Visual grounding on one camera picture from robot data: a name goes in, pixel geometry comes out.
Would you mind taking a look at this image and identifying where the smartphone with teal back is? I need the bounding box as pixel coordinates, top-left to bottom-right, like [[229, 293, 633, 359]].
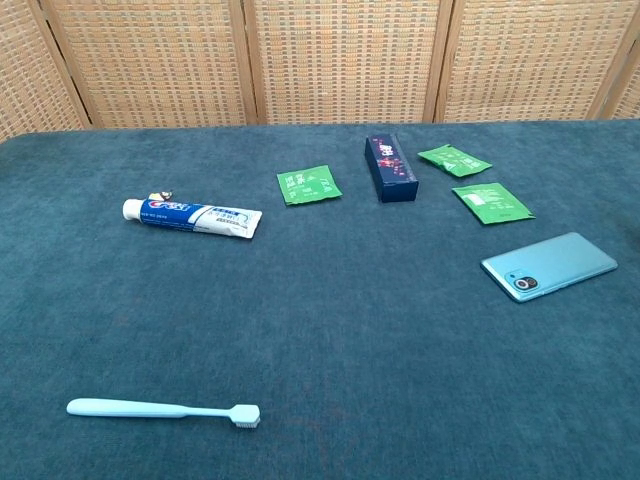
[[480, 231, 619, 303]]

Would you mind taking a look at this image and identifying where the green sachet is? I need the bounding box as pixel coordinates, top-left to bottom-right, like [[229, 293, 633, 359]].
[[417, 143, 494, 179], [451, 182, 537, 227], [276, 164, 344, 207]]

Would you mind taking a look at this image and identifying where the dark teal table cloth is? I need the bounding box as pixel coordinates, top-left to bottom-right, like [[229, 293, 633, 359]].
[[0, 118, 640, 480]]

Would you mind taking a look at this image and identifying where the dark blue carton box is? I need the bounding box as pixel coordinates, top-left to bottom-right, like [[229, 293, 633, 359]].
[[364, 133, 421, 204]]

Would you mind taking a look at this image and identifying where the blue and white toothpaste tube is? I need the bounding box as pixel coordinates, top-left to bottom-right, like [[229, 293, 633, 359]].
[[122, 197, 264, 241]]

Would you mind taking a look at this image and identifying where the woven bamboo screen panel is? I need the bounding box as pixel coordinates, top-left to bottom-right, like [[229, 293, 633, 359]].
[[27, 0, 259, 130], [432, 0, 640, 124], [597, 29, 640, 121], [0, 0, 94, 144], [242, 0, 456, 126]]

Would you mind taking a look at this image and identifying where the light blue toothbrush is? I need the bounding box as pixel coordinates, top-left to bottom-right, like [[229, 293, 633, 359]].
[[66, 397, 262, 427]]

